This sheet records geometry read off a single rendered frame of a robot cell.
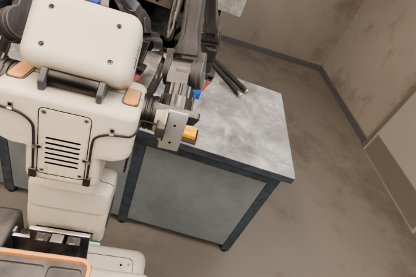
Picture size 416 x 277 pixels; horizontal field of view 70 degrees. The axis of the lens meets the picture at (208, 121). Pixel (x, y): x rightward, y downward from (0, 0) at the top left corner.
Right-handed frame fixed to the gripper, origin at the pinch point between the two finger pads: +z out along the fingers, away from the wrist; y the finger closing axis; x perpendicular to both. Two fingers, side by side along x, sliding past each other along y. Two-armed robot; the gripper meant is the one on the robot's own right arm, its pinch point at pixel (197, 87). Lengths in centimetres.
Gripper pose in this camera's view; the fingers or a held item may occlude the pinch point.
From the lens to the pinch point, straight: 130.1
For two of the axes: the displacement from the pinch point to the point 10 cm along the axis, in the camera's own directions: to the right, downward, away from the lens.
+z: -3.1, 7.5, 5.9
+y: -9.5, -3.1, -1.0
